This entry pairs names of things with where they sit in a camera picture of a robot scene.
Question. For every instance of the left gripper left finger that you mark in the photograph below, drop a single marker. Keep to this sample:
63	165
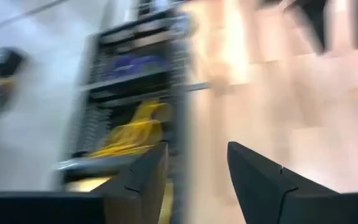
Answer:
73	208

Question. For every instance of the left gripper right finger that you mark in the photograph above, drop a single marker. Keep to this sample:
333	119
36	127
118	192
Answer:
291	205

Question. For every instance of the Crayola crayon box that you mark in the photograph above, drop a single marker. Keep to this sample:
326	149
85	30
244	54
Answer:
85	184

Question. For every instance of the black mesh basket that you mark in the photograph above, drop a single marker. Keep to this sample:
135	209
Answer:
82	169
141	37
104	93

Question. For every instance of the grey perforated metal shelf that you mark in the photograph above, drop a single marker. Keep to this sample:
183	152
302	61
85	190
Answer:
197	87

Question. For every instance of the black aluminium table frame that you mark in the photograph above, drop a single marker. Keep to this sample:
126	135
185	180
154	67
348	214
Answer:
312	25

